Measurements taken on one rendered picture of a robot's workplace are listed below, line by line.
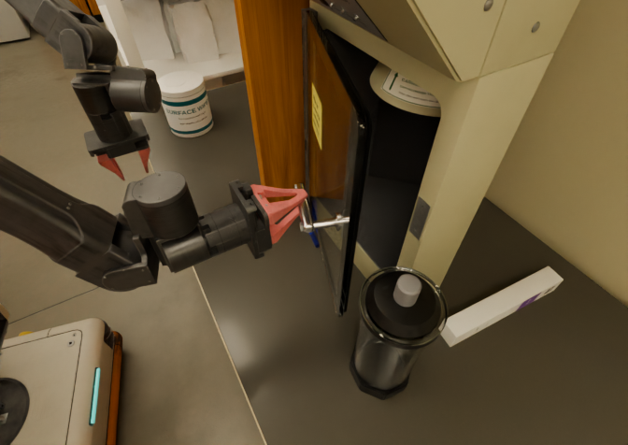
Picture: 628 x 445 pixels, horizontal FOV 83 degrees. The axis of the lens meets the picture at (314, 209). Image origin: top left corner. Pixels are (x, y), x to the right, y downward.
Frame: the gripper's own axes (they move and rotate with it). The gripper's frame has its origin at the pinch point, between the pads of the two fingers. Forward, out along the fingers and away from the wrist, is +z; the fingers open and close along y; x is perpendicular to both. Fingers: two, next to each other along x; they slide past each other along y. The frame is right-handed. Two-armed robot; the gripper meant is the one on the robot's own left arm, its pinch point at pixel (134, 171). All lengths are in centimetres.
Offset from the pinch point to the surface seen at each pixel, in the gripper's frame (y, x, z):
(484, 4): 30, -46, -38
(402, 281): 24, -51, -11
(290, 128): 31.1, -8.9, -5.1
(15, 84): -77, 333, 111
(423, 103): 36, -37, -24
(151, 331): -24, 33, 110
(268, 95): 27.0, -8.9, -13.6
